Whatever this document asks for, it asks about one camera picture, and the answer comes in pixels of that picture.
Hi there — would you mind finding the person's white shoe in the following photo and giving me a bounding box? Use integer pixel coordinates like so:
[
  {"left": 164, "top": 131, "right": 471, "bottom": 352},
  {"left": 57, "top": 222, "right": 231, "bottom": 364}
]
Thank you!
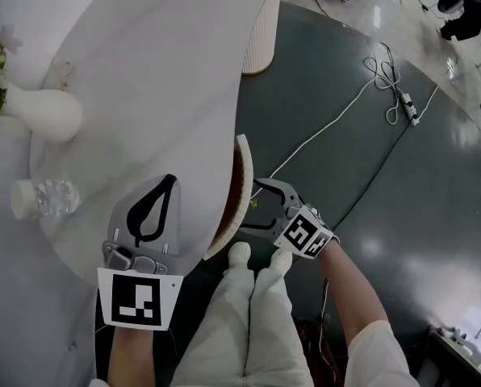
[
  {"left": 227, "top": 241, "right": 253, "bottom": 274},
  {"left": 268, "top": 248, "right": 294, "bottom": 274}
]

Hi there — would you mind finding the thin dangling wire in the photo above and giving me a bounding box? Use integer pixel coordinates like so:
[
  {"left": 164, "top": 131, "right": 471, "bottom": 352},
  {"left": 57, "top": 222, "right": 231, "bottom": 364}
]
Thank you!
[{"left": 320, "top": 276, "right": 333, "bottom": 340}]

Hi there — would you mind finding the white dressing table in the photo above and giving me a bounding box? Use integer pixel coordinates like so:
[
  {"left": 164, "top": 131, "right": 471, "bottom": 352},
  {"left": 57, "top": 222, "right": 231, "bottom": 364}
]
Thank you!
[{"left": 0, "top": 0, "right": 284, "bottom": 298}]

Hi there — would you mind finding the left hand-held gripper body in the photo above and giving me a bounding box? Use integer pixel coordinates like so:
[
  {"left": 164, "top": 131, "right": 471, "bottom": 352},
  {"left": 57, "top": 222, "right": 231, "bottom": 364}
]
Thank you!
[{"left": 97, "top": 238, "right": 185, "bottom": 332}]

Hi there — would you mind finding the person's left leg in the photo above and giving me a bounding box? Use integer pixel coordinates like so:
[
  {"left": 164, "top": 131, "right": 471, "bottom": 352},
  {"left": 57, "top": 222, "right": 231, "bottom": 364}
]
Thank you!
[{"left": 170, "top": 267, "right": 254, "bottom": 387}]

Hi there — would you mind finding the ribbed white wooden drawer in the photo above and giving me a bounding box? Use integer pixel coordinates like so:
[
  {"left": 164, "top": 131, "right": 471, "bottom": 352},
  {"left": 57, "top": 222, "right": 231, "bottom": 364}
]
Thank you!
[{"left": 202, "top": 134, "right": 253, "bottom": 261}]

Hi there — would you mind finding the coiled white cable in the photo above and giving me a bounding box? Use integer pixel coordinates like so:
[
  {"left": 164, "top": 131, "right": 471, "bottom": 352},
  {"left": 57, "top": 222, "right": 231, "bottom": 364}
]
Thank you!
[{"left": 362, "top": 41, "right": 404, "bottom": 127}]

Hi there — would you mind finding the ribbed cream table pedestal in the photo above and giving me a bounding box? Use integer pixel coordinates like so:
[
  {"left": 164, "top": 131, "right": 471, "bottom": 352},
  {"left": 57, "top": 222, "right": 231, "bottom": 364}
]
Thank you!
[{"left": 240, "top": 0, "right": 281, "bottom": 76}]

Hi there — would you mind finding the black equipment case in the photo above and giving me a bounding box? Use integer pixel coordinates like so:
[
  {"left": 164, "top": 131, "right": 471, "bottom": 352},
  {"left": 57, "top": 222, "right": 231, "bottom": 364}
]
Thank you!
[{"left": 419, "top": 323, "right": 481, "bottom": 387}]

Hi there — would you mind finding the white power strip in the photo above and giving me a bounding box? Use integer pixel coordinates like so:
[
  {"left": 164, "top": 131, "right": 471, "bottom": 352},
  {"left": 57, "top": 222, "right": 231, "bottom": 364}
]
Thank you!
[{"left": 399, "top": 92, "right": 422, "bottom": 128}]

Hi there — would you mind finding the person's left forearm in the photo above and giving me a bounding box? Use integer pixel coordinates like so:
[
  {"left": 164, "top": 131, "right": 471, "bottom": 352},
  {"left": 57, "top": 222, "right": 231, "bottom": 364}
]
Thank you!
[{"left": 106, "top": 323, "right": 178, "bottom": 387}]

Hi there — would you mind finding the white ceramic vase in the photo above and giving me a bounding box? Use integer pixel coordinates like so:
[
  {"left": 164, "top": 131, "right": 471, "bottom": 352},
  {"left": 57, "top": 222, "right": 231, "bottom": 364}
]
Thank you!
[{"left": 0, "top": 88, "right": 84, "bottom": 143}]

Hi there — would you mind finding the person's right leg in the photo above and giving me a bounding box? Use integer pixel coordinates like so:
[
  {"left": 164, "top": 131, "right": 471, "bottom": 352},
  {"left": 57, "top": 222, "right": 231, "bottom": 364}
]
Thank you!
[{"left": 244, "top": 264, "right": 307, "bottom": 387}]

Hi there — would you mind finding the long white cable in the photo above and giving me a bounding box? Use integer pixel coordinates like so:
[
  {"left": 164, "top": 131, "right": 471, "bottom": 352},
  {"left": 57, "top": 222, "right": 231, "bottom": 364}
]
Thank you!
[{"left": 269, "top": 77, "right": 381, "bottom": 180}]

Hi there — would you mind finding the person's leg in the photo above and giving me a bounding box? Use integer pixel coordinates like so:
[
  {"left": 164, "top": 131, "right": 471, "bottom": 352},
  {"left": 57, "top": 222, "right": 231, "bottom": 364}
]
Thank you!
[
  {"left": 170, "top": 267, "right": 254, "bottom": 387},
  {"left": 244, "top": 264, "right": 307, "bottom": 387}
]

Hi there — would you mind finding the clear plastic water bottle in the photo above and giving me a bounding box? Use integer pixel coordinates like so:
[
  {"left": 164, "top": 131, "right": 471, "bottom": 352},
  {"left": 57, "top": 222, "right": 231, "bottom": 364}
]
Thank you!
[{"left": 10, "top": 178, "right": 82, "bottom": 221}]

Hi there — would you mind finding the person's left white shoe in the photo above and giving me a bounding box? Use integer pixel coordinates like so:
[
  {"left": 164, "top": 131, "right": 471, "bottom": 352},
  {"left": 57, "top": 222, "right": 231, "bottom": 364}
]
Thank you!
[{"left": 227, "top": 241, "right": 253, "bottom": 274}]

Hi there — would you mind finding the person's right white shoe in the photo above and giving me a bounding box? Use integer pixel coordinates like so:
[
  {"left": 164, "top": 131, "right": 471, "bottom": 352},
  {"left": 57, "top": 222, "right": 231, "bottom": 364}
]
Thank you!
[{"left": 268, "top": 248, "right": 294, "bottom": 274}]

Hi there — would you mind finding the white shirt sleeve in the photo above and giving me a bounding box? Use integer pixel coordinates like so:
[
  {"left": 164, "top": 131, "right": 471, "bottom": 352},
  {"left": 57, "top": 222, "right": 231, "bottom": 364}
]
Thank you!
[{"left": 344, "top": 318, "right": 425, "bottom": 387}]

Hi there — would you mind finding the dark round floor mat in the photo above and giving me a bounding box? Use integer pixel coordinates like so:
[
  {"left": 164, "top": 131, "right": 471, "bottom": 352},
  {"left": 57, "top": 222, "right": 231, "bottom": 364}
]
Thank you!
[{"left": 179, "top": 0, "right": 481, "bottom": 350}]

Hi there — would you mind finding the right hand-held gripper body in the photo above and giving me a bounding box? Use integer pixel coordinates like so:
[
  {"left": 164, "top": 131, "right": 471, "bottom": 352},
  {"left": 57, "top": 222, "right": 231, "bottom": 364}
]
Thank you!
[{"left": 272, "top": 193, "right": 341, "bottom": 260}]

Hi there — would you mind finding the person's right forearm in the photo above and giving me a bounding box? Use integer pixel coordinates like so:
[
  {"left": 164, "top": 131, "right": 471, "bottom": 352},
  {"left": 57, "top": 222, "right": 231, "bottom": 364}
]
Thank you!
[{"left": 316, "top": 239, "right": 390, "bottom": 348}]

